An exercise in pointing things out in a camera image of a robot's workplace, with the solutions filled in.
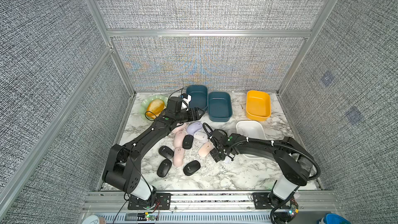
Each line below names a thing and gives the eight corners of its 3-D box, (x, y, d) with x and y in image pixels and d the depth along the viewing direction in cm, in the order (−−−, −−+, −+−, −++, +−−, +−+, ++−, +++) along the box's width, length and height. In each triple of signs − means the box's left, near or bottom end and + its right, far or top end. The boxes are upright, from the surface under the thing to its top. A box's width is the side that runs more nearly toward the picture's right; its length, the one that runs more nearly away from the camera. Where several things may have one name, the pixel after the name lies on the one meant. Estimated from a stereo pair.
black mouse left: (157, 152, 91) (156, 150, 89) (163, 145, 94) (162, 143, 92) (170, 161, 88) (170, 159, 86) (175, 154, 90) (175, 152, 88)
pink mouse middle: (172, 146, 93) (171, 144, 91) (177, 131, 100) (176, 129, 98) (181, 148, 93) (180, 146, 91) (185, 133, 99) (185, 131, 97)
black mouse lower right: (187, 178, 82) (186, 176, 80) (181, 170, 85) (181, 168, 83) (202, 166, 86) (202, 165, 84) (196, 159, 89) (196, 157, 87)
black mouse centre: (182, 149, 93) (182, 147, 90) (183, 136, 98) (183, 134, 96) (193, 149, 93) (193, 147, 90) (193, 136, 98) (193, 134, 96)
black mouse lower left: (155, 174, 83) (154, 173, 82) (164, 158, 89) (163, 157, 87) (164, 179, 82) (164, 178, 80) (173, 162, 87) (173, 161, 86)
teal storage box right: (208, 121, 105) (209, 117, 101) (207, 96, 120) (207, 92, 116) (232, 121, 105) (234, 117, 101) (228, 96, 120) (229, 92, 116)
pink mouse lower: (172, 167, 86) (172, 165, 84) (174, 149, 92) (174, 146, 90) (183, 167, 86) (182, 165, 84) (184, 149, 92) (184, 147, 90)
